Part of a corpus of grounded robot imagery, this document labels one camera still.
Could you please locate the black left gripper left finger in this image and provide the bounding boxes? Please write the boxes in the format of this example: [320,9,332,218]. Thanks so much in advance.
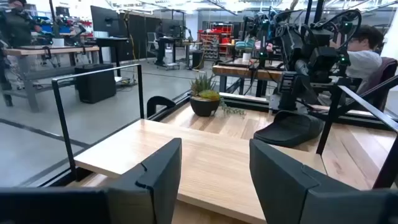
[105,138,183,224]

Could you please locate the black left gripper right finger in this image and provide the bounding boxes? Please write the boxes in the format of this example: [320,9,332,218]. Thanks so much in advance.
[249,138,357,224]

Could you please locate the black slide sandal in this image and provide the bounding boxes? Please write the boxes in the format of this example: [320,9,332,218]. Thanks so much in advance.
[253,110,325,149]

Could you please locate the wooden shelf with black frames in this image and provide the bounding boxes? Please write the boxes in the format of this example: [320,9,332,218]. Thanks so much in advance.
[52,63,398,224]

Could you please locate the potted succulent in black pot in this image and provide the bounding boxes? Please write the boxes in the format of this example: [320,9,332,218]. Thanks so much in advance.
[189,74,246,118]

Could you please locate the wooden workbench with black legs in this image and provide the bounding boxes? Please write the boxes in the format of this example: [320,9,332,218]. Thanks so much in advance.
[212,58,284,98]

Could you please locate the black box cabinet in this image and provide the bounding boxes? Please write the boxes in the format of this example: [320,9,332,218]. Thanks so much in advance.
[74,63,118,105]

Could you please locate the black standing desk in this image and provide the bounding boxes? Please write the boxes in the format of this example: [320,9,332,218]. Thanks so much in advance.
[154,19,182,68]

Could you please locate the person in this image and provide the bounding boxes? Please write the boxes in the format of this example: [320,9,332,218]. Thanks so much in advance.
[329,24,385,82]
[0,0,43,48]

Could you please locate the dark office chair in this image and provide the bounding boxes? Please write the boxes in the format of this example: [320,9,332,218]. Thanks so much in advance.
[356,57,398,111]

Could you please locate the black partition panel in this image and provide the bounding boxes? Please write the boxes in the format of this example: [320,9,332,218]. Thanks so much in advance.
[119,13,163,62]

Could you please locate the red storage rack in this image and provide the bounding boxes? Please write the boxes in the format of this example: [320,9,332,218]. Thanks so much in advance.
[197,22,235,62]

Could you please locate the wooden workbench with grey legs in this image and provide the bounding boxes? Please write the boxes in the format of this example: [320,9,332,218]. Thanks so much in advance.
[0,45,101,113]

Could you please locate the large black monitor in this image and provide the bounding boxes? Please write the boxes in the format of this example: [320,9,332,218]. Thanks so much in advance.
[90,5,121,37]

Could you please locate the black aluminium table frame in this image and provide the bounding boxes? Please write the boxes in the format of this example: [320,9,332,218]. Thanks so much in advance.
[18,91,398,189]

